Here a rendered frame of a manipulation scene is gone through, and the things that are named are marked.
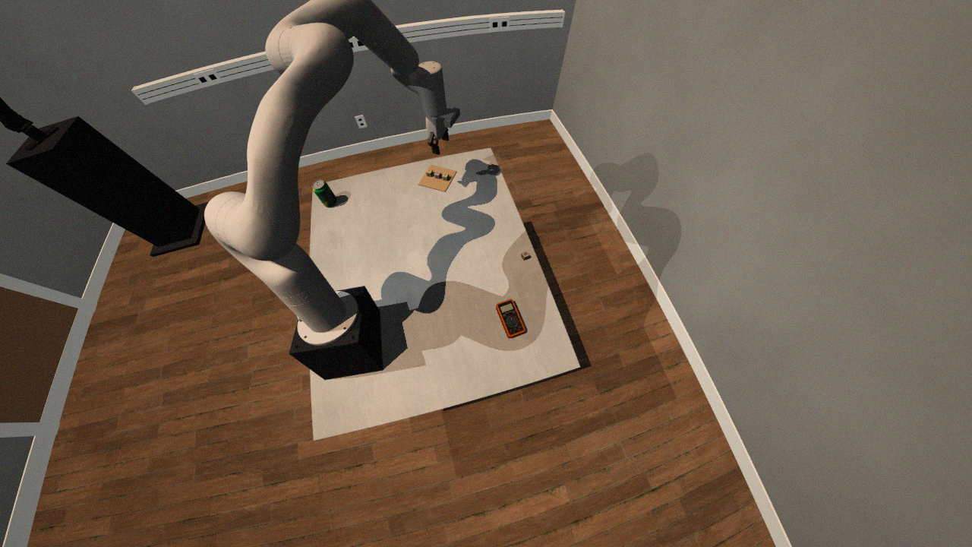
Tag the tan flat mat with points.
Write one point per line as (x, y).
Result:
(438, 184)

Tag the green drink can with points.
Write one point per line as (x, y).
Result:
(324, 193)

